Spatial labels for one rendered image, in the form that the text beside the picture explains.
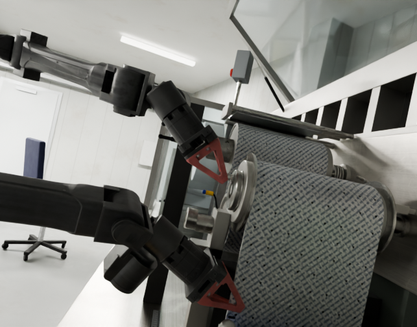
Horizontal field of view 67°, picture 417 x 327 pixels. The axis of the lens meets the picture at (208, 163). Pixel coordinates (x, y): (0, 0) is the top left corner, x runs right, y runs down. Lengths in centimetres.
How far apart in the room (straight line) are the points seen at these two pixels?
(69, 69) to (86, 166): 682
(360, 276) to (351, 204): 12
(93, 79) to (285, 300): 52
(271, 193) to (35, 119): 709
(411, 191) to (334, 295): 26
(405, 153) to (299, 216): 30
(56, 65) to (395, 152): 74
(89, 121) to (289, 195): 706
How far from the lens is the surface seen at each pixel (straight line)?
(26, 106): 752
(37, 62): 82
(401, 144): 79
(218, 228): 60
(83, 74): 67
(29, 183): 47
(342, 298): 63
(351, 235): 61
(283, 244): 56
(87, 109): 751
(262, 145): 78
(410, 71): 85
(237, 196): 55
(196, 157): 55
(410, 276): 71
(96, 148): 749
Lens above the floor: 128
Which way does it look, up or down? 1 degrees up
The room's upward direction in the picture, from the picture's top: 12 degrees clockwise
